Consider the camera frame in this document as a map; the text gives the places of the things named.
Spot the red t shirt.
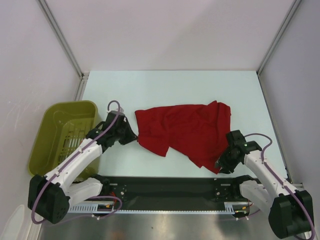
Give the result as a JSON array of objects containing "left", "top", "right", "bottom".
[{"left": 135, "top": 100, "right": 232, "bottom": 174}]

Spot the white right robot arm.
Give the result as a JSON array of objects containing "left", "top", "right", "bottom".
[{"left": 215, "top": 130, "right": 316, "bottom": 240}]

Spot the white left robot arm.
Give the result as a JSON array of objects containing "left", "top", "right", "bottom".
[{"left": 27, "top": 110, "right": 138, "bottom": 225}]

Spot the olive green plastic basket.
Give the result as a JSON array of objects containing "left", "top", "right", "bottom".
[{"left": 28, "top": 100, "right": 101, "bottom": 177}]

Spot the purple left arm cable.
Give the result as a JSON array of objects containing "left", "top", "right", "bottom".
[{"left": 30, "top": 100, "right": 126, "bottom": 224}]

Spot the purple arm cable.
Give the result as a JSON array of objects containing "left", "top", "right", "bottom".
[
  {"left": 30, "top": 100, "right": 126, "bottom": 224},
  {"left": 234, "top": 133, "right": 316, "bottom": 240}
]

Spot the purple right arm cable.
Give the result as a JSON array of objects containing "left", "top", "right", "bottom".
[{"left": 234, "top": 133, "right": 316, "bottom": 240}]

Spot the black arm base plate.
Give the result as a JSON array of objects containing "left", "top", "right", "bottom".
[{"left": 107, "top": 176, "right": 249, "bottom": 212}]

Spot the white slotted cable duct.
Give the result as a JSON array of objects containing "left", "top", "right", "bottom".
[{"left": 67, "top": 202, "right": 251, "bottom": 215}]

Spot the left aluminium corner post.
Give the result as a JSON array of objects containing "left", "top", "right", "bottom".
[{"left": 36, "top": 0, "right": 89, "bottom": 101}]

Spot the aluminium corner post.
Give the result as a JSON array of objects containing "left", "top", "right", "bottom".
[
  {"left": 36, "top": 0, "right": 89, "bottom": 101},
  {"left": 256, "top": 0, "right": 305, "bottom": 76}
]

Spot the right aluminium corner post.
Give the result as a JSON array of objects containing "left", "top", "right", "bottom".
[{"left": 256, "top": 0, "right": 305, "bottom": 76}]

